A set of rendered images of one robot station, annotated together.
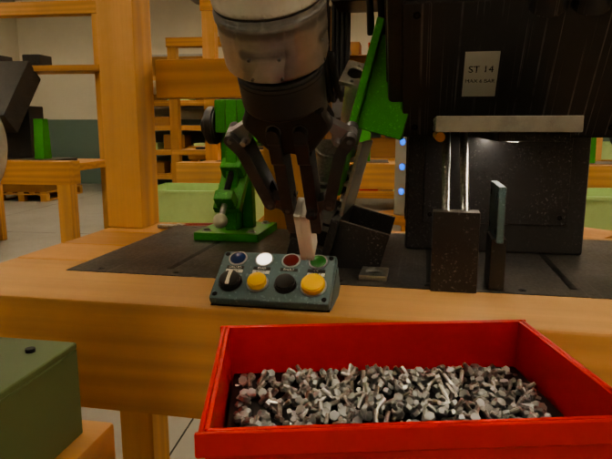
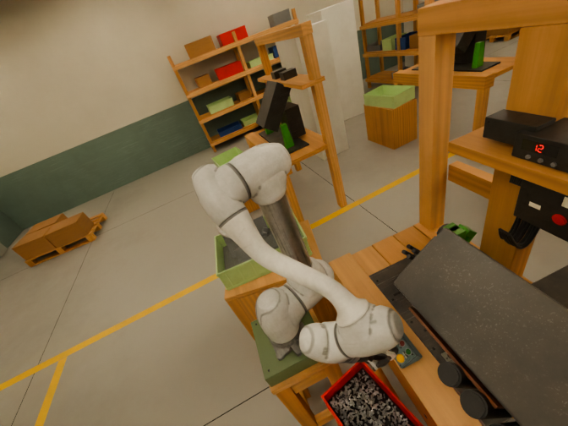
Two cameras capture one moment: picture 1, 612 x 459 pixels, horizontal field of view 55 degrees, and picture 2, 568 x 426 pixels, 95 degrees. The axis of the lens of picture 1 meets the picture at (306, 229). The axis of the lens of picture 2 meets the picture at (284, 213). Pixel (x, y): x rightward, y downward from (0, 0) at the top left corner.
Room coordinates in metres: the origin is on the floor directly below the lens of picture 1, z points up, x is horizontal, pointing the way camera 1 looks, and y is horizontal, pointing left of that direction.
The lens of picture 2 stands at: (0.35, -0.37, 2.05)
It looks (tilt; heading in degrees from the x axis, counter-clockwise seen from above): 34 degrees down; 73
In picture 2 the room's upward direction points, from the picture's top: 21 degrees counter-clockwise
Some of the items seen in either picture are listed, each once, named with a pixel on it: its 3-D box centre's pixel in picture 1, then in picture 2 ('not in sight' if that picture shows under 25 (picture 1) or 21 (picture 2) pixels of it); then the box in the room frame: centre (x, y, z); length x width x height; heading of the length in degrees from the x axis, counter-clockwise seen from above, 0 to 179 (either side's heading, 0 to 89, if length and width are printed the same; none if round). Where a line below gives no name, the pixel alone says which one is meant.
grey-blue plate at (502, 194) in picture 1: (495, 233); not in sight; (0.80, -0.26, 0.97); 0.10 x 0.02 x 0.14; 169
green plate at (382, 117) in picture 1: (385, 92); not in sight; (0.93, -0.12, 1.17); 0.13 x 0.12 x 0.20; 79
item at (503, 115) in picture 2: not in sight; (516, 128); (1.25, 0.03, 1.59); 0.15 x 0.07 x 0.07; 79
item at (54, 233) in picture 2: not in sight; (62, 232); (-2.13, 5.31, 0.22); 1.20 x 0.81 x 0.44; 168
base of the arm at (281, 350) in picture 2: not in sight; (286, 333); (0.37, 0.34, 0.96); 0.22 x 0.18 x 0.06; 89
